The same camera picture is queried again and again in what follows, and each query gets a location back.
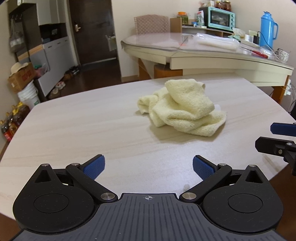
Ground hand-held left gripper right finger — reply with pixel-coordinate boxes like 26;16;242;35
180;155;265;205

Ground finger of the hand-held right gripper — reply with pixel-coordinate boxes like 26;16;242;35
255;136;296;176
270;122;296;135

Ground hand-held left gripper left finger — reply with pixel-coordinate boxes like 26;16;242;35
32;155;117;205

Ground cream yellow towel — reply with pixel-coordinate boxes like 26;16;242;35
137;79;227;137

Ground patterned white mug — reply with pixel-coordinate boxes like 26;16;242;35
276;48;290;62

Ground red scissors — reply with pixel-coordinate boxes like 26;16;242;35
251;50;269;58

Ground cluster of cooking oil bottles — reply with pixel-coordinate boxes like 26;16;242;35
0;102;30;142

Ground cream dining table glass top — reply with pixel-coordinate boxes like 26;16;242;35
121;32;295;105

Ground white plastic bucket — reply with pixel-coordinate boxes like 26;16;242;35
17;80;41;109

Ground blue thermos flask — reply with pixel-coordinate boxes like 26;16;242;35
259;11;278;48

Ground clear plastic bag white contents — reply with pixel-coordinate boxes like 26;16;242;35
194;32;241;51

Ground pile of colourful clothes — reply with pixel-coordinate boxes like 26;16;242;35
35;64;51;78

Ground brown cardboard box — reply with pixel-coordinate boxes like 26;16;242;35
8;62;36;94

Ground grey and dark tall cabinet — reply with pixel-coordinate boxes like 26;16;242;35
7;0;77;98

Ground teal toaster oven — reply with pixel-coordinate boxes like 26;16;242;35
207;6;236;32

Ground straw hat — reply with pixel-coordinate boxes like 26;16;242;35
9;62;29;77

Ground dark brown door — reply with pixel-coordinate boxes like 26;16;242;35
68;0;118;66

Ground white red printed box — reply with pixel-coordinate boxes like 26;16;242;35
196;10;206;26

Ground wooden tabletop shelf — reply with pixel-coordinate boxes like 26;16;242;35
170;17;234;37

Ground orange lid glass jar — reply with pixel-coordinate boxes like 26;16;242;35
177;11;189;25

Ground grey hanging tote bag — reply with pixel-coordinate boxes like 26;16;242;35
9;19;25;52

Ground quilted beige chair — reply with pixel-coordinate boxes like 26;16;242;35
134;14;170;35

